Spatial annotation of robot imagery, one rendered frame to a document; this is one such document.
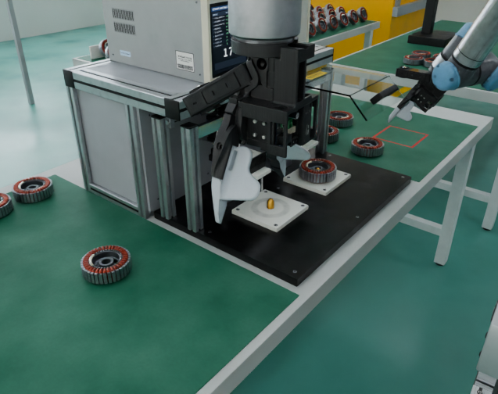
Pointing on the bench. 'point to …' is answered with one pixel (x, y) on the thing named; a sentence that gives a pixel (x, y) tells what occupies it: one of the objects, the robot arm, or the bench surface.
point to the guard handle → (384, 94)
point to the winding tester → (170, 35)
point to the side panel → (109, 150)
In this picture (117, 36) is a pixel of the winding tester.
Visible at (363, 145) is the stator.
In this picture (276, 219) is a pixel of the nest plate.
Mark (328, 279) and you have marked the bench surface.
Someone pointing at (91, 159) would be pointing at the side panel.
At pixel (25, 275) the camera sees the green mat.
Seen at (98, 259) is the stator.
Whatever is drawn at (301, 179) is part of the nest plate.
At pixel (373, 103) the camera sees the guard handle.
